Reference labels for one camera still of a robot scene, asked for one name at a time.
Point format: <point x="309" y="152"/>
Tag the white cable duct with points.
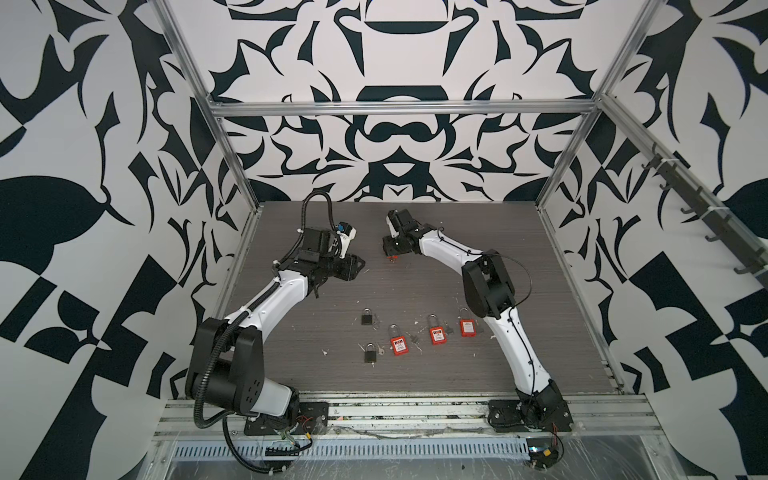
<point x="515" y="449"/>

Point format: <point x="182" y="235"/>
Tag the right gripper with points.
<point x="387" y="242"/>

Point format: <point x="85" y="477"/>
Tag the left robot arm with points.
<point x="226" y="375"/>

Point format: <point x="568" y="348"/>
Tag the grey hook rack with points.
<point x="701" y="204"/>

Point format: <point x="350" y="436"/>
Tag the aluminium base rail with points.
<point x="466" y="412"/>

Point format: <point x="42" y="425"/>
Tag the black padlock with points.
<point x="369" y="318"/>
<point x="370" y="352"/>

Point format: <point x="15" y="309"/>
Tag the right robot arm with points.
<point x="490" y="295"/>

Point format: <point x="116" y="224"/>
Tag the red padlock long shackle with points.
<point x="467" y="323"/>

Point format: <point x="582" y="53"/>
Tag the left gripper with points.
<point x="350" y="267"/>

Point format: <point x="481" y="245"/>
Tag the silver key white head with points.
<point x="415" y="340"/>

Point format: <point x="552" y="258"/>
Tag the aluminium cage frame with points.
<point x="463" y="108"/>

